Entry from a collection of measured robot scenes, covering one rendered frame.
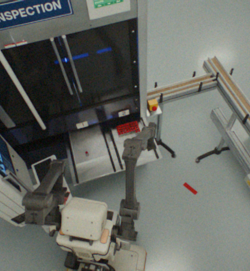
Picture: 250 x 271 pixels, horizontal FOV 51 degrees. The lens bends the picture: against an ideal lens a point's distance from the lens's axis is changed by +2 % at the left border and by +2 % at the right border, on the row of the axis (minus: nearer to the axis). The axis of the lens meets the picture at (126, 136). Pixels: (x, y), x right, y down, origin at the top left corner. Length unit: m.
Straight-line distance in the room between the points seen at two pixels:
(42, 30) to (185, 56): 2.87
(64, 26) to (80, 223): 0.99
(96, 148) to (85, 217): 0.84
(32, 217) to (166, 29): 3.82
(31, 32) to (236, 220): 2.38
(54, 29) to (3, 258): 2.21
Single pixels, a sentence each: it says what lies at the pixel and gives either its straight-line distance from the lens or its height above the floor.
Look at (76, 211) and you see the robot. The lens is 1.36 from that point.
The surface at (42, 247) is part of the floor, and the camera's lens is 2.87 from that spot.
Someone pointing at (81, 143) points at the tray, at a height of 0.88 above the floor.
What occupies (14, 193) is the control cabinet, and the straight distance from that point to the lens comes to 1.64.
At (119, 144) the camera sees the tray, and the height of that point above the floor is 0.88.
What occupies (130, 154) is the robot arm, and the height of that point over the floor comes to 1.57.
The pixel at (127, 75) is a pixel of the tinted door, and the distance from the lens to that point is 1.80.
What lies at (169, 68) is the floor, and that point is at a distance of 3.88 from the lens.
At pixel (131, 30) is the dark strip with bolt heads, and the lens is 1.59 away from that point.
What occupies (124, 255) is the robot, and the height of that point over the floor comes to 0.28.
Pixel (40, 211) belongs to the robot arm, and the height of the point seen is 1.58.
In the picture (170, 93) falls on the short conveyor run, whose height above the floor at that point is 0.93.
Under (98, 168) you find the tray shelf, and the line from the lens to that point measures 1.99.
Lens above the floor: 2.66
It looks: 58 degrees down
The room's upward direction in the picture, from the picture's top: 7 degrees counter-clockwise
